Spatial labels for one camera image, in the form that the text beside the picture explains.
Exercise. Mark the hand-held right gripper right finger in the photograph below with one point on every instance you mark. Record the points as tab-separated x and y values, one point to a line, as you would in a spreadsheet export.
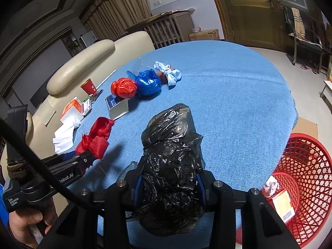
201	188

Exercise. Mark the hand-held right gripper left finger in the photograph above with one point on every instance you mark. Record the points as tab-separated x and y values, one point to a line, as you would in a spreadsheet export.
138	190

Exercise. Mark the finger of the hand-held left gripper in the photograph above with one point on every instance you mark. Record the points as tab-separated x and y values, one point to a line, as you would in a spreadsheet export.
77	159

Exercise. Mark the red cloth bundle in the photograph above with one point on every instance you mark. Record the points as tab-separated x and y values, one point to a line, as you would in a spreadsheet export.
99	132

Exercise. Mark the black plastic bag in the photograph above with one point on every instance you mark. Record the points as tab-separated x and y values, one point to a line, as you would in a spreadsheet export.
171	160

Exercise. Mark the small cardboard box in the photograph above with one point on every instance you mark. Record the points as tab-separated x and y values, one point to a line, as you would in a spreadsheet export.
119	109

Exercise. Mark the red plastic bag ball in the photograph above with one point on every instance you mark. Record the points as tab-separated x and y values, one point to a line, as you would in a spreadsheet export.
124	88

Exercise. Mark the blue plastic bag ball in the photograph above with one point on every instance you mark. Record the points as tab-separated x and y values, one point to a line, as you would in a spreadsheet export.
147	83

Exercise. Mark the red plastic basket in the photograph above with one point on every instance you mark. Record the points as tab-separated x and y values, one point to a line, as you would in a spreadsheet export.
311	166

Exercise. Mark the orange packet bundle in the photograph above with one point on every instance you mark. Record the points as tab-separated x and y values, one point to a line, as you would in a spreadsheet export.
163	77

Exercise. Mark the pale blue plastic bag bundle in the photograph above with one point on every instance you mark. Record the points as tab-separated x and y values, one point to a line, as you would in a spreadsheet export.
170	75

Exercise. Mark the person's left hand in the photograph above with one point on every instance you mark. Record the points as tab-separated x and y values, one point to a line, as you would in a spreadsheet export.
24	224

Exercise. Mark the white tissue paper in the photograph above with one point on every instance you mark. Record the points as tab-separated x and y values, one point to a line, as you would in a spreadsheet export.
66	134

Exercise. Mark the orange white tissue pack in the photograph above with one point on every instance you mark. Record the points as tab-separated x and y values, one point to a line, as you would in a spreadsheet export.
71	107

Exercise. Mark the green white small box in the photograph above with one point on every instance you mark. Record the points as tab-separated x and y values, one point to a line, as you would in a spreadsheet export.
87	106

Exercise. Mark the dark printed packet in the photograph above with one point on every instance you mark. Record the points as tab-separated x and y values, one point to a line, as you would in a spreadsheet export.
97	94

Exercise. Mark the crumpled white paper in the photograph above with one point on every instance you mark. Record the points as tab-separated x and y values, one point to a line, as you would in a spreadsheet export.
271	186

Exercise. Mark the red paper cup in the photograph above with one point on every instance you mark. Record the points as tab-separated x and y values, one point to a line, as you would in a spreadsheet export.
89	87

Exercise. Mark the box with barcode label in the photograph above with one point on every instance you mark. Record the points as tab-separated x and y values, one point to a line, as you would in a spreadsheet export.
282	203

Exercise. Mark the white straw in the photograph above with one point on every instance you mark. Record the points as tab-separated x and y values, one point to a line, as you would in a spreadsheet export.
106	78

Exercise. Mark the blue tablecloth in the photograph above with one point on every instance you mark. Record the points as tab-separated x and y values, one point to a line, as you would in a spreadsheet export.
220	96

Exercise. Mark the cream leather sofa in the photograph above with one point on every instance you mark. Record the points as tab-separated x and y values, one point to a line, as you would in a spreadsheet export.
85	57

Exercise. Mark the clear plastic bag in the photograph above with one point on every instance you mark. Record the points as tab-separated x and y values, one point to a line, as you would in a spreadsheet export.
141	63

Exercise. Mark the white panel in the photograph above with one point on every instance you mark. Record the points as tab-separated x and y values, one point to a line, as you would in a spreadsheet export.
88	39

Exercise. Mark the flat cardboard sheet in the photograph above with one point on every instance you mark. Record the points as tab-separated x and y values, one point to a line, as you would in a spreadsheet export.
306	127

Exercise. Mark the brown cardboard box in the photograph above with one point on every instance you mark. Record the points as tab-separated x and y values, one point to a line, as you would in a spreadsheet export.
205	35

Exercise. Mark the wooden crib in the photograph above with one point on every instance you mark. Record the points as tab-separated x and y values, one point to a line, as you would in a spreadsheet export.
166	31

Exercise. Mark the beige curtain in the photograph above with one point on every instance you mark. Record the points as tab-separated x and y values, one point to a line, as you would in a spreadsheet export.
116	5

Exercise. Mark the pink slipper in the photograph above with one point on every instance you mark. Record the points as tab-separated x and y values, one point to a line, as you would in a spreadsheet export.
305	67

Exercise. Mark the white low stool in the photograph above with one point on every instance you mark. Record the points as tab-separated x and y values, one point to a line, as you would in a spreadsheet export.
327	87

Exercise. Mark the wooden door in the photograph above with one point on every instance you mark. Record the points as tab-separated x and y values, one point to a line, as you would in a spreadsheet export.
251	18

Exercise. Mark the dark metal chair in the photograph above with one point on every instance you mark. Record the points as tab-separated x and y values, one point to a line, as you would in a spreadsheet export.
306	42

